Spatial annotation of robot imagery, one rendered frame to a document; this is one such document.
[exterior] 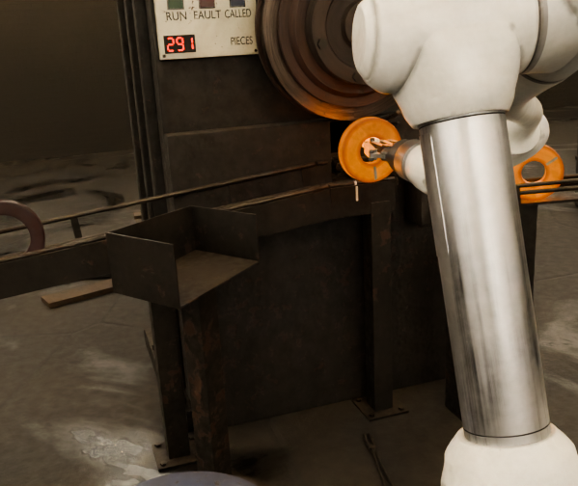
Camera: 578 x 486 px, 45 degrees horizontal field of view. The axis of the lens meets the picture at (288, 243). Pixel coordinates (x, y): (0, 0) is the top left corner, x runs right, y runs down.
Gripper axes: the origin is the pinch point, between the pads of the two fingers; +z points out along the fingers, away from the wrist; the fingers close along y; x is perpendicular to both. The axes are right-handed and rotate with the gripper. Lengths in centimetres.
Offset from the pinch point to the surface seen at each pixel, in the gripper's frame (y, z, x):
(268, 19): -18.5, 18.6, 28.8
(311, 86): -8.9, 16.1, 12.5
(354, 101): 2.9, 15.9, 7.7
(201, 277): -45, -9, -24
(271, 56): -18.3, 18.2, 20.2
